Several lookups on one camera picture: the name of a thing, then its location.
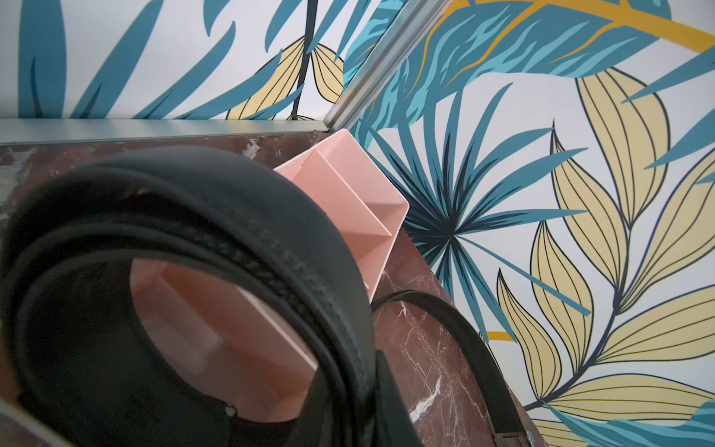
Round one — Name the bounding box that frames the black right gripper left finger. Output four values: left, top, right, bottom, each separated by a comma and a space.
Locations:
298, 369, 335, 447

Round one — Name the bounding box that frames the pink plastic divided organizer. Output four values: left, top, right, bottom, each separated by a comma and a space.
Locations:
130, 130, 409, 423

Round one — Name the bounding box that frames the right corner aluminium post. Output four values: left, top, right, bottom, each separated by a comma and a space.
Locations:
324, 1, 450, 131

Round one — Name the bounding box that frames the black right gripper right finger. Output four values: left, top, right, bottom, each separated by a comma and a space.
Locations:
372, 350, 422, 447

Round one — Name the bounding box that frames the long black leather belt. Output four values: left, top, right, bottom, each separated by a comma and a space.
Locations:
371, 290, 532, 446

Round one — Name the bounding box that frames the black belt with buckle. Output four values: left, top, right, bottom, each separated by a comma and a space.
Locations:
1, 147, 376, 446

